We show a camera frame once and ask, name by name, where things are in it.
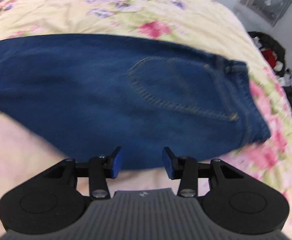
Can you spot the blue denim jeans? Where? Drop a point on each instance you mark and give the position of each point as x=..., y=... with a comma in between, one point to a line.
x=88, y=94

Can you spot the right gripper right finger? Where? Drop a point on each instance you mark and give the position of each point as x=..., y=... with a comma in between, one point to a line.
x=173, y=165

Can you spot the floral yellow bed quilt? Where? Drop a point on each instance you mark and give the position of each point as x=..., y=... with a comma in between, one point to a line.
x=203, y=24

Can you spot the pile of clothes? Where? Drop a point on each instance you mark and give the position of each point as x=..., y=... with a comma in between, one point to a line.
x=274, y=53

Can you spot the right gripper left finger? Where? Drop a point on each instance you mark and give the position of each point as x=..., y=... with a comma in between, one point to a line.
x=111, y=164

